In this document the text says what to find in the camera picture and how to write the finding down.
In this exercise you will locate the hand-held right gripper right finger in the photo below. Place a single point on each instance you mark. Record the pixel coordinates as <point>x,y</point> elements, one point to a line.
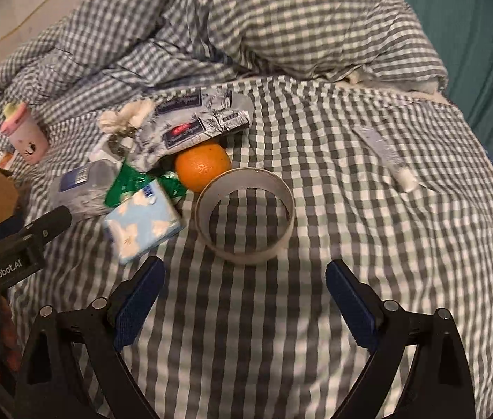
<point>351,301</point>

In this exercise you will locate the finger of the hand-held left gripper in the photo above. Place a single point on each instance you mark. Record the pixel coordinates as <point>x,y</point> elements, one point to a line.
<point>50,220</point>

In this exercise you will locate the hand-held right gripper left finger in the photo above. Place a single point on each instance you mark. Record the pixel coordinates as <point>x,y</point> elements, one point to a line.
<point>139,301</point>

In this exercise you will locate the clear plastic pack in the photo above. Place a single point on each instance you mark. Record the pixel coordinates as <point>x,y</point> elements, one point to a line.
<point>80,192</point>

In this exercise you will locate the blue butterfly tissue pack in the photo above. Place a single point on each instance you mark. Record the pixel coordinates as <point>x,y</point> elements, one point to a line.
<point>141,222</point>

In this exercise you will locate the green packet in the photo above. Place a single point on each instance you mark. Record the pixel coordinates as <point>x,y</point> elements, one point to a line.
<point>126,183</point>

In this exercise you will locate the white tissue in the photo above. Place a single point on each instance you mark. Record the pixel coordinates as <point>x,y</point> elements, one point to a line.
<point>128,113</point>

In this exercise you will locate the orange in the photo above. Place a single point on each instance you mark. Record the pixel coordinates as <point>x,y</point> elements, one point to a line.
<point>200,166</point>

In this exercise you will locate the white tube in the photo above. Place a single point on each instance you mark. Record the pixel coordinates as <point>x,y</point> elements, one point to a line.
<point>381,148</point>

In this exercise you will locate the tape roll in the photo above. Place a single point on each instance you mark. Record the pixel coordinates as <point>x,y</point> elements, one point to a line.
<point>250,180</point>

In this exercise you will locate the grey floral tissue pack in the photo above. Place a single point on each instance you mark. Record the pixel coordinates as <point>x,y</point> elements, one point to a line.
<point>211,104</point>

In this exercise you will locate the small orange white carton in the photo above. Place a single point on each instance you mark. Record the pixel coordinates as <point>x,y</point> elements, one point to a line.
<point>2,159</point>

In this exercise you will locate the grey checked bed sheet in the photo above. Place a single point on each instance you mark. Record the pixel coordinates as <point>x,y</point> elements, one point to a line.
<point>316,227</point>

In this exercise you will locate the pink bottle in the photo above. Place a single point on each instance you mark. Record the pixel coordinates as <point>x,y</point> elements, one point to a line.
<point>24,139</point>

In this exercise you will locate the cream bed headboard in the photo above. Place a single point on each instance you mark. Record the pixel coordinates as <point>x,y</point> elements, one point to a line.
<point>19,4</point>

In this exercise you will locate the teal curtain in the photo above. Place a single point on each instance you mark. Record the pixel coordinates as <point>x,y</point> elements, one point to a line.
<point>468,52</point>

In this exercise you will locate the grey checked duvet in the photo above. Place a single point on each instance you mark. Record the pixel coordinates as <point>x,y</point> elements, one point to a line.
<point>272,22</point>

